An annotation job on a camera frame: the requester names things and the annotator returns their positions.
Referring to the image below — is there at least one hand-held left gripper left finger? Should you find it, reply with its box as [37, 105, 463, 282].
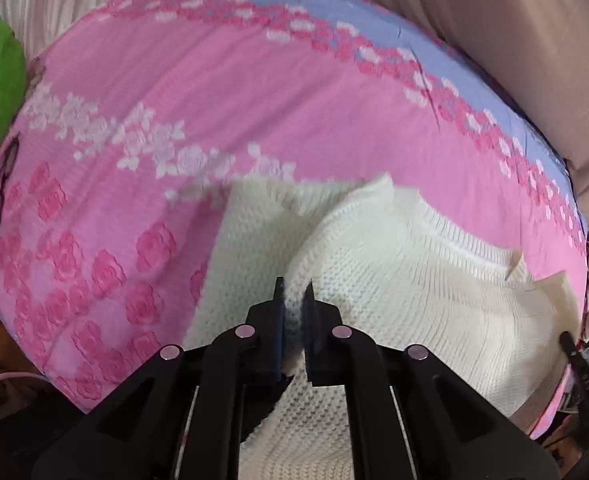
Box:
[32, 276, 288, 480]

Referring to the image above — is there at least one white red navy knit sweater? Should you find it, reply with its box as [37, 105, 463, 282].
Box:
[182, 172, 583, 480]

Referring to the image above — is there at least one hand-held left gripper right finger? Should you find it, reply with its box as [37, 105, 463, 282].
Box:
[302, 280, 560, 480]

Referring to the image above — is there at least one pink cable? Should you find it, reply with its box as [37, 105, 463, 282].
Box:
[0, 371, 45, 398]

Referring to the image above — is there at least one pink floral blanket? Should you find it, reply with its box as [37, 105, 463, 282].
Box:
[0, 0, 589, 441]

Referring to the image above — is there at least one beige backdrop cloth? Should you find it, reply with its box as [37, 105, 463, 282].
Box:
[319, 0, 589, 331]

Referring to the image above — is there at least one dark clutter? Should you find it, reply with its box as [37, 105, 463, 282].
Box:
[539, 320, 589, 461]

